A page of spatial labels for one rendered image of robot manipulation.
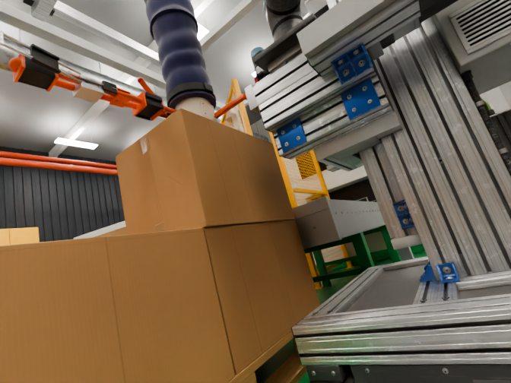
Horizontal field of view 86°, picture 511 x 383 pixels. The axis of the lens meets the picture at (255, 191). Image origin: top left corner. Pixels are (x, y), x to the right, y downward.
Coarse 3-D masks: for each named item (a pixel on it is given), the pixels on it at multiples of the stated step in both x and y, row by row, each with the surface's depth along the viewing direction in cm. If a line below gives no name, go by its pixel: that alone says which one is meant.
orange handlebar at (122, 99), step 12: (12, 60) 72; (60, 84) 83; (72, 84) 86; (108, 96) 95; (120, 96) 94; (132, 96) 98; (240, 96) 116; (132, 108) 103; (168, 108) 111; (228, 108) 120
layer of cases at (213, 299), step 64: (0, 256) 44; (64, 256) 50; (128, 256) 60; (192, 256) 74; (256, 256) 96; (0, 320) 41; (64, 320) 47; (128, 320) 55; (192, 320) 67; (256, 320) 85
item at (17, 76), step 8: (24, 56) 74; (24, 64) 73; (32, 64) 75; (16, 72) 75; (24, 72) 74; (32, 72) 75; (40, 72) 76; (48, 72) 77; (16, 80) 76; (24, 80) 77; (32, 80) 77; (40, 80) 78; (48, 80) 79; (56, 80) 79; (48, 88) 82
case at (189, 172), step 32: (160, 128) 95; (192, 128) 91; (224, 128) 107; (128, 160) 105; (160, 160) 94; (192, 160) 86; (224, 160) 100; (256, 160) 119; (128, 192) 104; (160, 192) 93; (192, 192) 85; (224, 192) 93; (256, 192) 110; (128, 224) 103; (160, 224) 92; (192, 224) 84; (224, 224) 88
